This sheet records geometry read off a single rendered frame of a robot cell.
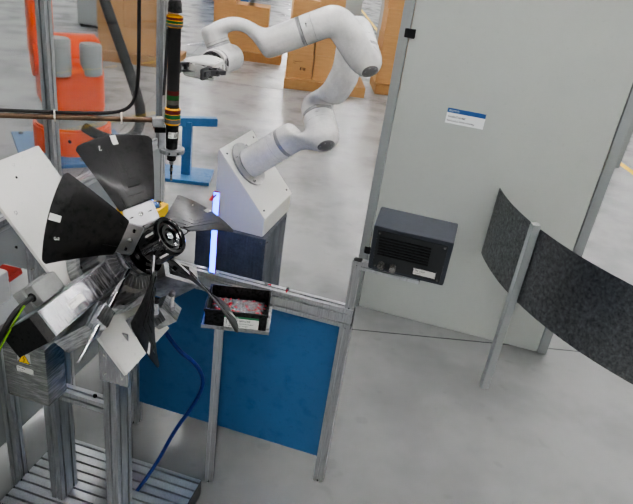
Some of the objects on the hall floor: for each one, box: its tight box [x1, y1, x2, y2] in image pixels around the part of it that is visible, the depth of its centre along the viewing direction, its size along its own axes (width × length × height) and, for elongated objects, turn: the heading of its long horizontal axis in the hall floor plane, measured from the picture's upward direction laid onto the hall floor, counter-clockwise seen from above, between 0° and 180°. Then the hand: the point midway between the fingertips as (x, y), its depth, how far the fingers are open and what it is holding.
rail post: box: [131, 362, 142, 424], centre depth 259 cm, size 4×4×78 cm
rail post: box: [313, 327, 352, 483], centre depth 243 cm, size 4×4×78 cm
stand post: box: [43, 350, 78, 501], centre depth 207 cm, size 4×9×115 cm, turn 150°
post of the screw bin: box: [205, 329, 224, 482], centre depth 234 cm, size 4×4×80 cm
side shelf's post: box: [0, 337, 27, 486], centre depth 220 cm, size 4×4×83 cm
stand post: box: [103, 370, 132, 504], centre depth 208 cm, size 4×9×91 cm, turn 150°
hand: (189, 71), depth 173 cm, fingers open, 8 cm apart
